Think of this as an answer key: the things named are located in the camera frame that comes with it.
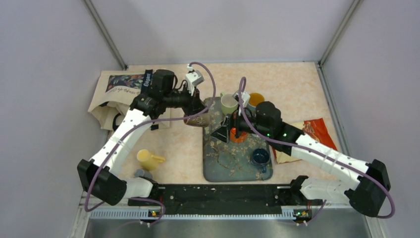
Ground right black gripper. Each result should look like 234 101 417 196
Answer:
210 104 271 144

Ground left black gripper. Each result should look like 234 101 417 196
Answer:
163 83 209 117

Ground orange mug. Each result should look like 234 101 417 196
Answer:
229 127 248 143

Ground brown striped mug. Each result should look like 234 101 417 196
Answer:
183 113 210 127

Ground light green mug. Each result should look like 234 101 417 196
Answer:
220 93 238 116

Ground light blue mug yellow inside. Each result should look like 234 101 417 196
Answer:
247 93 265 109

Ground dark blue mug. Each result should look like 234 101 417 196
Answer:
250 148 270 173

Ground small grey cup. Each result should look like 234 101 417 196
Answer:
134 169 153 180

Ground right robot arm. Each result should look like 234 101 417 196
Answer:
211 101 395 219

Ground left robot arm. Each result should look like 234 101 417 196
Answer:
77 66 207 205

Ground floral blue serving tray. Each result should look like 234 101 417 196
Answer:
203 97 273 183

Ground beige canvas tote bag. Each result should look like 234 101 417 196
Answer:
88 69 154 131

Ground orange cream snack bag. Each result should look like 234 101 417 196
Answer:
273 118 337 164

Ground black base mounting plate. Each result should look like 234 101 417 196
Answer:
127 183 324 221

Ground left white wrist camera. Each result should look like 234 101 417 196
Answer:
185 64 204 88

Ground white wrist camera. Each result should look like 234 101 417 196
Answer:
185 64 204 88
233 91 250 116

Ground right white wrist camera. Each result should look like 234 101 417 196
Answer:
233 91 250 116

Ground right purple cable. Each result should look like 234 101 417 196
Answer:
237 76 396 226

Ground purple cable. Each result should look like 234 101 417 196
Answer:
237 76 396 226
84 61 217 227

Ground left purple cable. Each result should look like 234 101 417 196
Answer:
84 61 217 227

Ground aluminium frame rail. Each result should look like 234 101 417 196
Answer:
69 185 389 238

